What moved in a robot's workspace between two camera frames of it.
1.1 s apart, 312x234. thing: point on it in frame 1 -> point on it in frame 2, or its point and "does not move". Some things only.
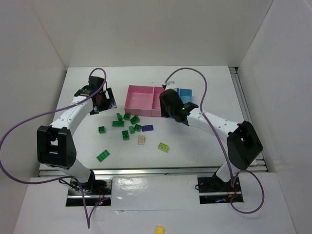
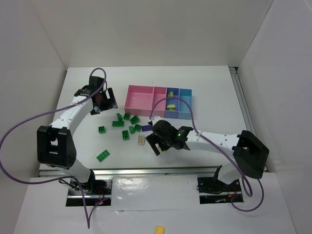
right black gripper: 165,107 -> 154,142
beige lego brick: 141,140 does not move
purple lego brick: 147,127 does not move
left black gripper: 106,100 does not move
